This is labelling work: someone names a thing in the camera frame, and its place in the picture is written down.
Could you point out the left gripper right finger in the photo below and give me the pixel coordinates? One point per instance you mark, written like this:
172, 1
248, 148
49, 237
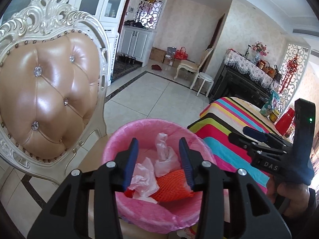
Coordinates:
233, 205

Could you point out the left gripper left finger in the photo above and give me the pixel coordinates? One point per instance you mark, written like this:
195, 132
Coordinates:
66, 213

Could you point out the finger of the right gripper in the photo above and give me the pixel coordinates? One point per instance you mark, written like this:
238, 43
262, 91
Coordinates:
245, 143
270, 139

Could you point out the white tissue wad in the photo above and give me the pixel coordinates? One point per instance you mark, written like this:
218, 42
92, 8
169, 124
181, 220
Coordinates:
143, 182

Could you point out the white plastic bag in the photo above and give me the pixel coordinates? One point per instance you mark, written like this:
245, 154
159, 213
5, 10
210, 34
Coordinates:
167, 158

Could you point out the pink lined trash bin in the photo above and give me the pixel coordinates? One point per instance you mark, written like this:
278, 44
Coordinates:
161, 217

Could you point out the person's right hand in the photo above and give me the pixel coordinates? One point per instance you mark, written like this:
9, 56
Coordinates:
298, 194

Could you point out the red thermos jug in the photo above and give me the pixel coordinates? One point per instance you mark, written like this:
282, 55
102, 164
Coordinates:
284, 122

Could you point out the yellow lid jar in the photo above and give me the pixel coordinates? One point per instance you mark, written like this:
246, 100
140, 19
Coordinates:
274, 115

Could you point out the green snack bag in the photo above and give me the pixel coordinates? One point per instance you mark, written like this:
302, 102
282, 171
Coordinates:
271, 104

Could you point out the black handbag on piano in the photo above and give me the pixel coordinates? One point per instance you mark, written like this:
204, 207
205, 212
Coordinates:
277, 76

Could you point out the black piano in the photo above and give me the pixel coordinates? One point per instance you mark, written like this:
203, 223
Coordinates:
230, 83

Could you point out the woven basket on piano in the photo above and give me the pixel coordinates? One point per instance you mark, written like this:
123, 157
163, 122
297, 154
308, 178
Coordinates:
265, 67

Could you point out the red chinese knot ornament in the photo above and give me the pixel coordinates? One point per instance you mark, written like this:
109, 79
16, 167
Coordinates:
292, 66

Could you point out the floral lace piano cover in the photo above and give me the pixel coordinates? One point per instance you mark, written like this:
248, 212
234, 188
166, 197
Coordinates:
244, 66

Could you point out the white round stool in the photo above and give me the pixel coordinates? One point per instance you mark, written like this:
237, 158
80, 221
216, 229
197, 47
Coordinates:
205, 79

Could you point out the orange foam fruit net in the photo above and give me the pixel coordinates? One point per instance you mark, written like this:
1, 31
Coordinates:
172, 187

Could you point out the pink flower bouquet vase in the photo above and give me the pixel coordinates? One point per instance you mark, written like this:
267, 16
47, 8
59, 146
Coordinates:
261, 50

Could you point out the cream side chair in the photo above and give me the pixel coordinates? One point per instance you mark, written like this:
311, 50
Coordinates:
194, 67

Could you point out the red gift bag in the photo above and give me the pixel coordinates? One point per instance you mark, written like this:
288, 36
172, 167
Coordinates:
181, 54

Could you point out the dark red slippers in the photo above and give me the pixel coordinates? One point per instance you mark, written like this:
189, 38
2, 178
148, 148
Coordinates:
156, 67

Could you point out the brown cardboard box floor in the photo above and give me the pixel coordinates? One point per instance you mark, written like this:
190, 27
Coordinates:
157, 55

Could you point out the dark doormat rug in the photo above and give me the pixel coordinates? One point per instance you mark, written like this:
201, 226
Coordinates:
122, 68

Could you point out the ornate tan leather chair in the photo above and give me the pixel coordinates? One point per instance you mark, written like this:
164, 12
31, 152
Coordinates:
54, 74

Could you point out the white shoe cabinet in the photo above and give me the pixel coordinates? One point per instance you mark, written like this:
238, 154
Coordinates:
136, 42

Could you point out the white carved screen panel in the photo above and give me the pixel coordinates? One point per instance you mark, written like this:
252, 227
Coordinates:
149, 12

